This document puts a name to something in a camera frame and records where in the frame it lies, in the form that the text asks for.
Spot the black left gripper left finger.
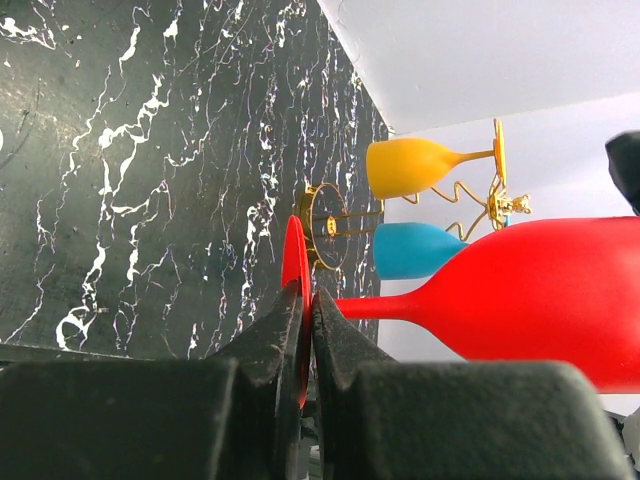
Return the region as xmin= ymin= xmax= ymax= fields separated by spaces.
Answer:
xmin=1 ymin=282 xmax=304 ymax=479

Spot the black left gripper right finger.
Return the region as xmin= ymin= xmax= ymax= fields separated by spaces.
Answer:
xmin=311 ymin=290 xmax=634 ymax=479

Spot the red wine glass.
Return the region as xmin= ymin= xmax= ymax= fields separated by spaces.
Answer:
xmin=280 ymin=214 xmax=640 ymax=409

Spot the yellow wine glass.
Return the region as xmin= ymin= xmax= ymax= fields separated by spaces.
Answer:
xmin=366 ymin=119 xmax=507 ymax=200

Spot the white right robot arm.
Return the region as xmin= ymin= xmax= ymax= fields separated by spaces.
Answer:
xmin=605 ymin=130 xmax=640 ymax=216

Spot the blue wine glass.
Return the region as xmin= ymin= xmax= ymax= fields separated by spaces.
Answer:
xmin=372 ymin=214 xmax=512 ymax=280

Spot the gold wire wine glass rack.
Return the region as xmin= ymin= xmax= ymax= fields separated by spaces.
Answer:
xmin=297 ymin=162 xmax=532 ymax=270

